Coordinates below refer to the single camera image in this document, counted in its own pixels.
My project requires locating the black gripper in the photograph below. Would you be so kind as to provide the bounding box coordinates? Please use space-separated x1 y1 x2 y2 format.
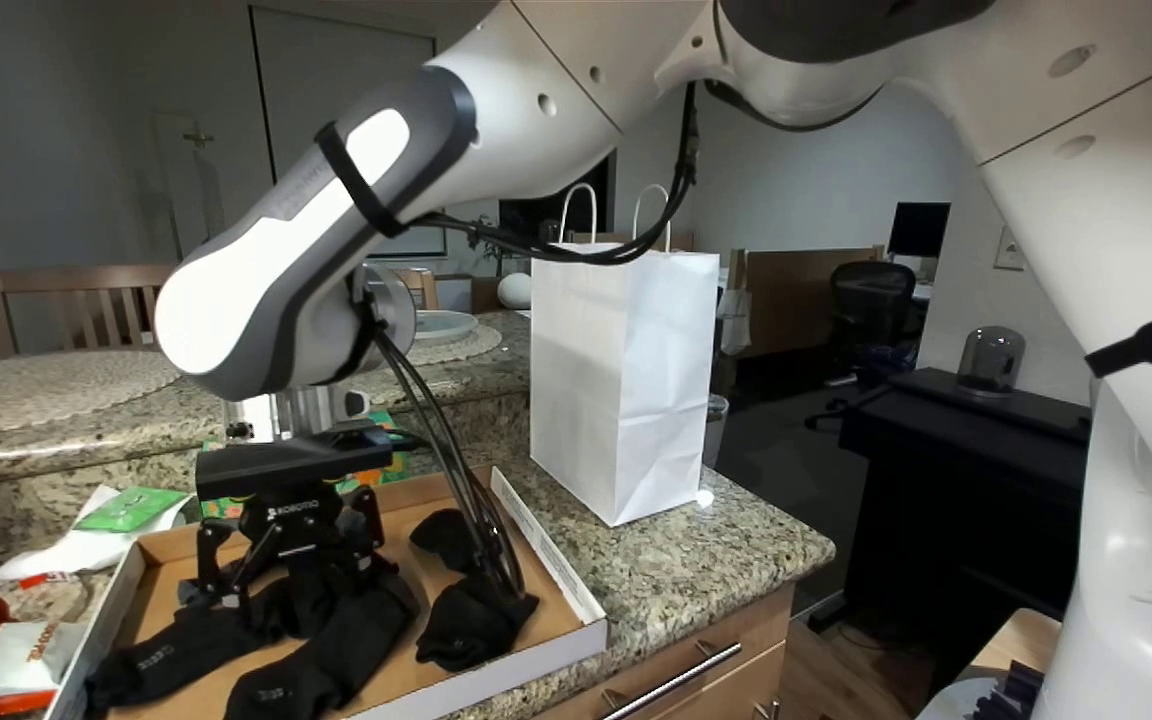
190 485 390 617

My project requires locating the white paper bag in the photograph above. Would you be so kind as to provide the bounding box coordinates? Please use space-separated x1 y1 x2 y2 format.
523 180 723 533

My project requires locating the green floral tissue box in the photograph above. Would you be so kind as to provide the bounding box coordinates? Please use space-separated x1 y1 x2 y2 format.
190 444 423 527

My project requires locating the white-rimmed cardboard tray box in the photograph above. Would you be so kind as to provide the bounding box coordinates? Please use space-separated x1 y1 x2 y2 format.
47 465 613 720

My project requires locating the green wipes packet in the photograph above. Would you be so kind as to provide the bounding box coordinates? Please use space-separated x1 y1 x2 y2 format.
0 479 190 589

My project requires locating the round woven placemat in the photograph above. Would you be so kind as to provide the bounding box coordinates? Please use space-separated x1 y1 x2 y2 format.
0 347 186 444
408 314 506 371

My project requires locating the clear glass plate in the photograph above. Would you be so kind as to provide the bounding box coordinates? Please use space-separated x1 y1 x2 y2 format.
408 304 484 342

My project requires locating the wooden dining chair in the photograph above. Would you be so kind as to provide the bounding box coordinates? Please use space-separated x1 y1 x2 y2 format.
386 259 443 314
0 259 181 360

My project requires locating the white round vase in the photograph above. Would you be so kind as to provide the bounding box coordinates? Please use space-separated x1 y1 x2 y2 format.
490 268 537 313

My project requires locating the dark window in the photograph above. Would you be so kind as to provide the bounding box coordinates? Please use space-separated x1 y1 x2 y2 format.
490 151 620 251

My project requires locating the clear plastic cup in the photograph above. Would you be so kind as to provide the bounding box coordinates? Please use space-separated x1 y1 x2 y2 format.
701 388 734 473

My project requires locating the wooden counter cabinet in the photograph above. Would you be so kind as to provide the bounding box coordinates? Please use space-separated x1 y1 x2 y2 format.
530 583 801 720

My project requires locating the white projector screen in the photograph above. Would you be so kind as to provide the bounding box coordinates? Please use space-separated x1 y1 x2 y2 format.
247 0 450 259

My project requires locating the brown wooden desk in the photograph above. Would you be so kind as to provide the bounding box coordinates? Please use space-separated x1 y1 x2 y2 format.
732 238 886 360

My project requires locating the black office chair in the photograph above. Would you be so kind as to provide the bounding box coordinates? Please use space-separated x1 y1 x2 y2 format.
809 255 923 432

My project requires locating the black piano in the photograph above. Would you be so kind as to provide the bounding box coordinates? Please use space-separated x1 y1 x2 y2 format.
840 369 1094 632

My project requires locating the black computer monitor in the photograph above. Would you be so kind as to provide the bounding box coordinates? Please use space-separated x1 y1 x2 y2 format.
883 197 951 265

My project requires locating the grey round bin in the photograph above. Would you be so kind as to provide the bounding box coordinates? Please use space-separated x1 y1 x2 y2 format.
954 319 1027 390

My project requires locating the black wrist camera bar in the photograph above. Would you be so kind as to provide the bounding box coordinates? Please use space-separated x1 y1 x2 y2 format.
190 426 423 509

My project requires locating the metal drawer handle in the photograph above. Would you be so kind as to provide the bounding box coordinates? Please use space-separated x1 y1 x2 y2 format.
598 639 749 720

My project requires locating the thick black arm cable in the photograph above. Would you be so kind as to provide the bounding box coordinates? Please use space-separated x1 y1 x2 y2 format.
438 77 709 268

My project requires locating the white light switch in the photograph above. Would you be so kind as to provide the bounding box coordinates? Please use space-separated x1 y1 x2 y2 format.
991 217 1040 274

